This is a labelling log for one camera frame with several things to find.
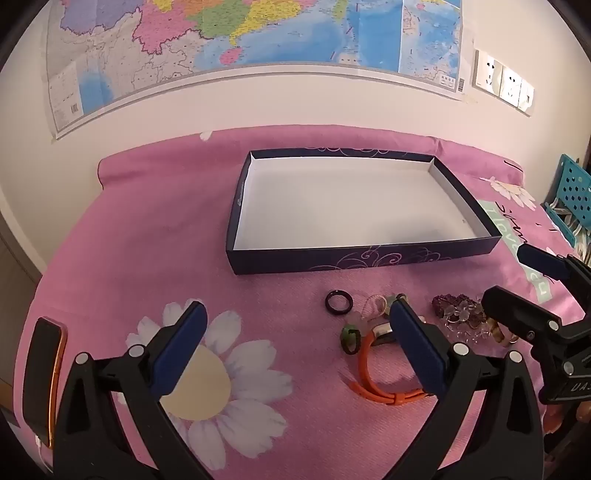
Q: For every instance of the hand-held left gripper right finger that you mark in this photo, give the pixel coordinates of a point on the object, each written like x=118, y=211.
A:
x=415, y=346

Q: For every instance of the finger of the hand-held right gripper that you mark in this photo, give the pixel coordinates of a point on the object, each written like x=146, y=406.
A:
x=512, y=311
x=538, y=259

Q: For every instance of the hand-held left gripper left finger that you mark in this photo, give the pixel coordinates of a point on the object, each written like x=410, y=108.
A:
x=182, y=350

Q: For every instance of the tortoiseshell bangle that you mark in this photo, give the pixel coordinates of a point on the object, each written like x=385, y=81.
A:
x=496, y=333

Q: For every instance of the yellow green pendant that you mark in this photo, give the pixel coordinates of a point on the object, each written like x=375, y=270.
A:
x=400, y=297

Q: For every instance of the orange smart watch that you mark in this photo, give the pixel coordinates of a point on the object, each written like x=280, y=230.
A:
x=368, y=369

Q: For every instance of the pale pink pendant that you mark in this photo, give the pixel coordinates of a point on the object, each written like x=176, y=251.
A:
x=374, y=304

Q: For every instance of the green jade pendant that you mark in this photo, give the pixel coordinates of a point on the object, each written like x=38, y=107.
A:
x=346, y=339

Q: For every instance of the dark blue cardboard box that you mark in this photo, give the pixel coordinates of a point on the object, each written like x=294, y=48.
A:
x=346, y=207

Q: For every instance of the person's right hand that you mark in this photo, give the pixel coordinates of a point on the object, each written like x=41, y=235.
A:
x=583, y=414

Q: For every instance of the blue perforated plastic basket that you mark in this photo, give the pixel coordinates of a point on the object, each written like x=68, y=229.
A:
x=572, y=184

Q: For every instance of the phone with orange case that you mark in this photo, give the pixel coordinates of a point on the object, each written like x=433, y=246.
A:
x=41, y=378

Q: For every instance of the grey cabinet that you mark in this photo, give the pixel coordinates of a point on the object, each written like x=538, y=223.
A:
x=14, y=300

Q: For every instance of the white wall socket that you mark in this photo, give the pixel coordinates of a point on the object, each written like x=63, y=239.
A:
x=488, y=69
x=527, y=96
x=512, y=85

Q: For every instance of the colourful wall map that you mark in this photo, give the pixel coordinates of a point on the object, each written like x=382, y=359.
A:
x=277, y=27

